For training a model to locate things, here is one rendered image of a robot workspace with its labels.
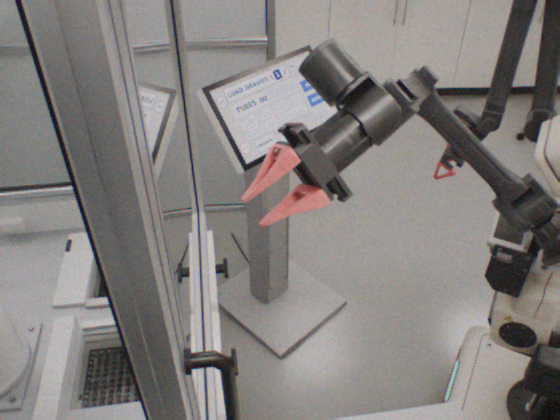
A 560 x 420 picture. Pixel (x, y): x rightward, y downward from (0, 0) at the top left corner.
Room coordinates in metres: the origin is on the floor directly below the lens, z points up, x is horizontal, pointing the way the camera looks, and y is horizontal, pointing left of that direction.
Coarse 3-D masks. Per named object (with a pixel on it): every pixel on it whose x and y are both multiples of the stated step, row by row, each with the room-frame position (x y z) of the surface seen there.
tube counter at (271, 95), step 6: (282, 84) 1.76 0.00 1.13; (288, 84) 1.78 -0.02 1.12; (294, 84) 1.79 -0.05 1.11; (270, 90) 1.72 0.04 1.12; (276, 90) 1.73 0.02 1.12; (282, 90) 1.75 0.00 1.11; (288, 90) 1.76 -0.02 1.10; (294, 90) 1.77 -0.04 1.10; (258, 96) 1.68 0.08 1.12; (264, 96) 1.69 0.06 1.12; (270, 96) 1.70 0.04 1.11; (276, 96) 1.72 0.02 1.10; (282, 96) 1.73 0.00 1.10; (264, 102) 1.67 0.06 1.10; (270, 102) 1.69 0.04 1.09
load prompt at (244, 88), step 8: (264, 72) 1.76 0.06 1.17; (272, 72) 1.78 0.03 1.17; (280, 72) 1.80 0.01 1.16; (288, 72) 1.81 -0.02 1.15; (248, 80) 1.70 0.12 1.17; (256, 80) 1.72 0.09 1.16; (264, 80) 1.74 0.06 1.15; (272, 80) 1.75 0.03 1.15; (280, 80) 1.77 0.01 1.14; (232, 88) 1.65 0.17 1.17; (240, 88) 1.66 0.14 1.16; (248, 88) 1.68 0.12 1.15; (256, 88) 1.70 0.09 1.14; (232, 96) 1.63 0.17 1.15; (240, 96) 1.64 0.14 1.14
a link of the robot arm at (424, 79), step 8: (416, 72) 0.92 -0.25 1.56; (424, 72) 0.91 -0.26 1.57; (432, 72) 0.94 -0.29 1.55; (392, 80) 0.65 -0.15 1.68; (408, 80) 0.86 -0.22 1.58; (416, 80) 0.90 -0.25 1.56; (424, 80) 0.90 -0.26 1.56; (432, 80) 0.90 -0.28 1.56; (416, 88) 0.85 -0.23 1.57; (424, 88) 0.89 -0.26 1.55; (424, 96) 0.86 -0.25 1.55; (416, 104) 0.63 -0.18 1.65; (408, 112) 0.59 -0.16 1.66; (416, 112) 0.59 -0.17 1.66; (384, 136) 0.58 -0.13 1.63; (376, 144) 0.58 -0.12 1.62
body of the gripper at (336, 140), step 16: (336, 112) 0.54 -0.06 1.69; (288, 128) 0.53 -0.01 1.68; (304, 128) 0.49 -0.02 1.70; (320, 128) 0.52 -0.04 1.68; (336, 128) 0.51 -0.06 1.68; (352, 128) 0.51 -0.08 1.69; (320, 144) 0.50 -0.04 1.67; (336, 144) 0.50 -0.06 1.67; (352, 144) 0.50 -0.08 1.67; (368, 144) 0.51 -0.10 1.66; (336, 160) 0.49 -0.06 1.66; (352, 160) 0.50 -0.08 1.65; (336, 176) 0.47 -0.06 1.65; (336, 192) 0.47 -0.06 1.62; (352, 192) 0.47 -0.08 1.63
